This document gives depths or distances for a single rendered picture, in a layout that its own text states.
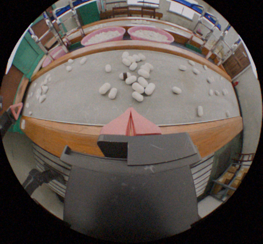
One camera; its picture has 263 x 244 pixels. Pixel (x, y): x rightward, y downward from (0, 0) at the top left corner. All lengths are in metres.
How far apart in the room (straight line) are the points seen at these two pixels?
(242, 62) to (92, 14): 5.53
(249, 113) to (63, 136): 4.65
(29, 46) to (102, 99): 1.01
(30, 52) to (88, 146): 1.02
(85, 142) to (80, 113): 0.09
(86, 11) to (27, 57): 2.37
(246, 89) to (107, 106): 4.57
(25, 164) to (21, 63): 1.43
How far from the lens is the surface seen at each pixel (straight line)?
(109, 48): 0.37
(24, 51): 1.05
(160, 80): 0.26
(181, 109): 0.25
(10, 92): 0.93
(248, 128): 4.54
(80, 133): 0.22
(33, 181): 0.51
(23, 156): 1.80
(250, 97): 4.48
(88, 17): 3.10
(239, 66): 4.72
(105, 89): 0.22
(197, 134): 0.25
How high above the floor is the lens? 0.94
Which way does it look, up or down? 76 degrees down
